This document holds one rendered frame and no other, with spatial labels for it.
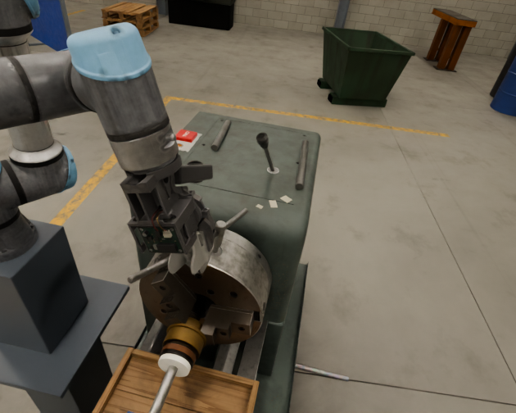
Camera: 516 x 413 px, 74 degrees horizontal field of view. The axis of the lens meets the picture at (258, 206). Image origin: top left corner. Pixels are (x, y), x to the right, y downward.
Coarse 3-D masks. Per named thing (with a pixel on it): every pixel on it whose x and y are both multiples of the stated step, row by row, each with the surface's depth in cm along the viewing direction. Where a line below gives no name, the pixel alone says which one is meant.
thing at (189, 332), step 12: (180, 324) 73; (192, 324) 75; (168, 336) 73; (180, 336) 72; (192, 336) 73; (204, 336) 74; (168, 348) 70; (180, 348) 70; (192, 348) 72; (192, 360) 71
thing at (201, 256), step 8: (200, 232) 50; (200, 240) 51; (192, 248) 50; (200, 248) 51; (192, 256) 50; (200, 256) 52; (208, 256) 53; (192, 264) 49; (200, 264) 52; (192, 272) 49; (200, 272) 56
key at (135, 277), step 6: (246, 210) 79; (234, 216) 76; (240, 216) 77; (228, 222) 74; (234, 222) 76; (216, 234) 71; (168, 258) 60; (156, 264) 57; (162, 264) 58; (144, 270) 55; (150, 270) 56; (132, 276) 53; (138, 276) 54; (144, 276) 55; (132, 282) 53
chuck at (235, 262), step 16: (224, 240) 80; (160, 256) 80; (224, 256) 76; (240, 256) 78; (176, 272) 77; (208, 272) 74; (224, 272) 73; (240, 272) 76; (256, 272) 80; (144, 288) 83; (192, 288) 79; (208, 288) 78; (224, 288) 77; (240, 288) 75; (256, 288) 78; (208, 304) 89; (224, 304) 80; (240, 304) 79; (256, 304) 77; (160, 320) 90; (240, 336) 87
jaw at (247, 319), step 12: (216, 312) 79; (228, 312) 79; (240, 312) 79; (252, 312) 79; (204, 324) 76; (216, 324) 76; (228, 324) 76; (240, 324) 77; (252, 324) 80; (216, 336) 78; (228, 336) 77
